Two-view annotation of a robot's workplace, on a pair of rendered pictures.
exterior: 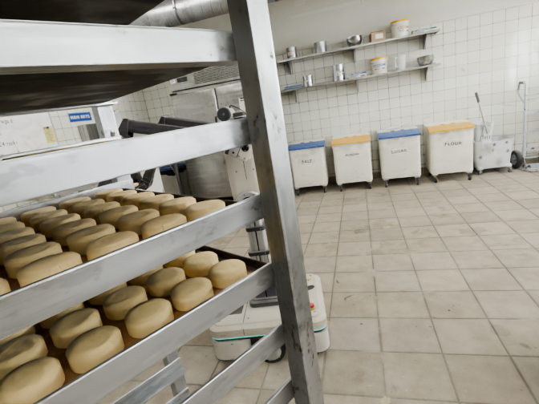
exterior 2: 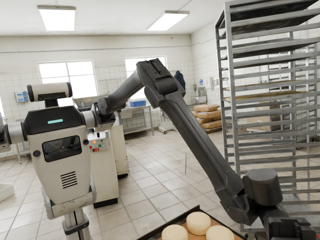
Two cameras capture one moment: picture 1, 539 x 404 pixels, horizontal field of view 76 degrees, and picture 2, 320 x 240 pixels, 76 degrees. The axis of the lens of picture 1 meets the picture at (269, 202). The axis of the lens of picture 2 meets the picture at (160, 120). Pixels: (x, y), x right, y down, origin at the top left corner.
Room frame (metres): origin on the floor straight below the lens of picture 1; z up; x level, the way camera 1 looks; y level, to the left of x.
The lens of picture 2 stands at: (2.05, 1.10, 1.30)
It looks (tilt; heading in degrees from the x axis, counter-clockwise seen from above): 9 degrees down; 231
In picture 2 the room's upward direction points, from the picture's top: 7 degrees counter-clockwise
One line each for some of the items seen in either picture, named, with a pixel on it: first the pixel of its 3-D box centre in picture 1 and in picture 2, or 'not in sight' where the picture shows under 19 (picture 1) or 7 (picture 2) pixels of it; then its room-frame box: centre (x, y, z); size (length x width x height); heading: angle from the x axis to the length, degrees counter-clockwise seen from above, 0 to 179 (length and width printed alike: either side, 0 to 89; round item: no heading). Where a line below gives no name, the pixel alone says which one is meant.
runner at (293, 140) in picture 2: not in sight; (259, 143); (0.21, 0.23, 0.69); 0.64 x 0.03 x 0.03; 133
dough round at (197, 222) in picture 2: not in sight; (198, 223); (1.77, 0.83, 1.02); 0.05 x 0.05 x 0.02
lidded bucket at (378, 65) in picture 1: (378, 66); not in sight; (5.14, -1.85, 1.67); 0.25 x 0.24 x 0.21; 74
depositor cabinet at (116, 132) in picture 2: not in sight; (103, 146); (0.66, -2.33, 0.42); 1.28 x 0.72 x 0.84; 64
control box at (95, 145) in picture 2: not in sight; (95, 145); (1.25, -1.12, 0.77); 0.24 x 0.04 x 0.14; 154
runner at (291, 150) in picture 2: not in sight; (259, 152); (0.21, 0.23, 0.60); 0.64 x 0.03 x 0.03; 133
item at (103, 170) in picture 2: not in sight; (101, 162); (1.09, -1.45, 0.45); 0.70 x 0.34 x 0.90; 64
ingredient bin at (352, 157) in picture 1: (352, 161); not in sight; (5.08, -1.33, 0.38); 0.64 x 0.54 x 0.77; 165
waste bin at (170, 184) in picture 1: (175, 183); not in sight; (5.98, 1.58, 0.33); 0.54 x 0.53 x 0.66; 74
